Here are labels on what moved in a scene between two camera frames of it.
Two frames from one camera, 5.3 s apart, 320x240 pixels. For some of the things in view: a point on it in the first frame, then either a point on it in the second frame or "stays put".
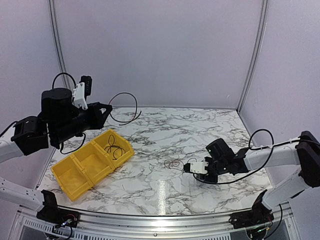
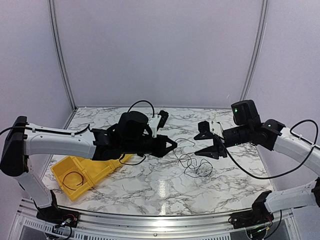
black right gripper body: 220,165 → 218,143
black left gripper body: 83,126 → 155,151
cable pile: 174,164 → 193,167
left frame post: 55,20 stays put
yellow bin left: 71,177 stays put
